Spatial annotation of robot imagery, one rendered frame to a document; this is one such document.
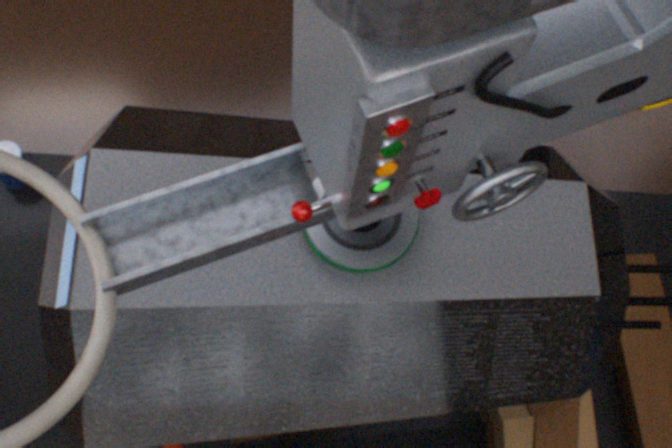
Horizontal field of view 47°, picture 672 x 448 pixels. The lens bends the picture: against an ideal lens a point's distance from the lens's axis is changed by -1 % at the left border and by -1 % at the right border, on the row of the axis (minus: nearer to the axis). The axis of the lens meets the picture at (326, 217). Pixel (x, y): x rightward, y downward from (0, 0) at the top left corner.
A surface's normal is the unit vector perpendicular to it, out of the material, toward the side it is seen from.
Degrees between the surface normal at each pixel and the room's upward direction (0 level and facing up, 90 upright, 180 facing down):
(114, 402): 45
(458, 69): 90
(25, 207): 0
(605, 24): 4
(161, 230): 2
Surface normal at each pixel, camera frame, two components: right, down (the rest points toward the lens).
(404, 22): -0.07, 0.92
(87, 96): 0.05, -0.37
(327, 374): 0.07, 0.39
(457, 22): 0.29, 0.89
